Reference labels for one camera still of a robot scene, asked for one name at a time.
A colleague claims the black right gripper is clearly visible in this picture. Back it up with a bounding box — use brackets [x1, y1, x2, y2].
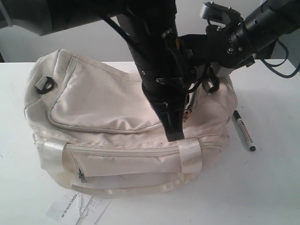
[206, 22, 255, 77]

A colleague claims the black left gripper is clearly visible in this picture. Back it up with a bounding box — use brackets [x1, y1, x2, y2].
[103, 0, 197, 142]

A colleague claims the cream fabric duffel bag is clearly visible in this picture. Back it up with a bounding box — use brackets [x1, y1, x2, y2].
[24, 49, 237, 197]

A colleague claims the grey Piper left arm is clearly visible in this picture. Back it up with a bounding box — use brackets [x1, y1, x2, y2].
[0, 0, 192, 142]

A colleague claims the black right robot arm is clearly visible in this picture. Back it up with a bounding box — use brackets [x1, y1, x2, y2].
[200, 0, 300, 69]

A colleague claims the black and white marker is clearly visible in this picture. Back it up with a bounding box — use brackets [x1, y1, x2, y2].
[233, 110, 256, 152]

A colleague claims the small grey paper tag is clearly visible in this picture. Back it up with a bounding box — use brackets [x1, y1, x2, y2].
[78, 194, 111, 223]

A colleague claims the white Tonlion paper tag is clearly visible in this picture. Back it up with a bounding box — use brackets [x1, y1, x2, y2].
[46, 192, 80, 220]

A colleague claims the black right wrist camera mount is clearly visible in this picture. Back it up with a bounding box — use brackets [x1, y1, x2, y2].
[175, 33, 230, 81]

